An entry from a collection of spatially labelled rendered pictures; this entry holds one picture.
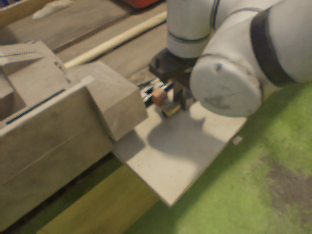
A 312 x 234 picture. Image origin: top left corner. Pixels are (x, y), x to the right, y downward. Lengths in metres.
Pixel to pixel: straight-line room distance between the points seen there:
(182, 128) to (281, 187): 1.01
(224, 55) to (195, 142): 0.36
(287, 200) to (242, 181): 0.25
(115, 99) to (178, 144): 0.21
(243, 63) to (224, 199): 1.19
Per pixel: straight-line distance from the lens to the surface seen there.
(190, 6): 0.41
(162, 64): 0.47
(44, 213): 0.63
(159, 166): 0.56
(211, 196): 1.39
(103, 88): 0.45
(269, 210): 1.46
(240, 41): 0.27
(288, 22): 0.24
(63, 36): 1.05
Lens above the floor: 1.31
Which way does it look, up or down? 53 degrees down
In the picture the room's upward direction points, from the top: 2 degrees counter-clockwise
